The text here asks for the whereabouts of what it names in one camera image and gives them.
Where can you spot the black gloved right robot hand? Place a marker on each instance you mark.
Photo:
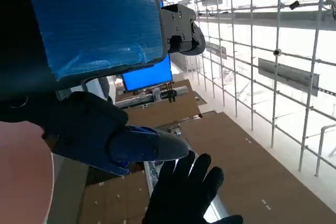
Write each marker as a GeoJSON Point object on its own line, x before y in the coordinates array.
{"type": "Point", "coordinates": [181, 192]}

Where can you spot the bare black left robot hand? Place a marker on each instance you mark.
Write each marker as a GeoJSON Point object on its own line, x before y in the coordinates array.
{"type": "Point", "coordinates": [92, 24]}

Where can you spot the pink bowl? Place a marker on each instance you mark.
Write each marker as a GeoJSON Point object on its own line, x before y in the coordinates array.
{"type": "Point", "coordinates": [23, 176]}

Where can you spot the bright blue monitor screen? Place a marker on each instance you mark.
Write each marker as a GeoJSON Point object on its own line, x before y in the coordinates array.
{"type": "Point", "coordinates": [147, 77]}

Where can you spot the white pipe lattice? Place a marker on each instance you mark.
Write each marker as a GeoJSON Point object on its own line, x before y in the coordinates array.
{"type": "Point", "coordinates": [251, 51]}

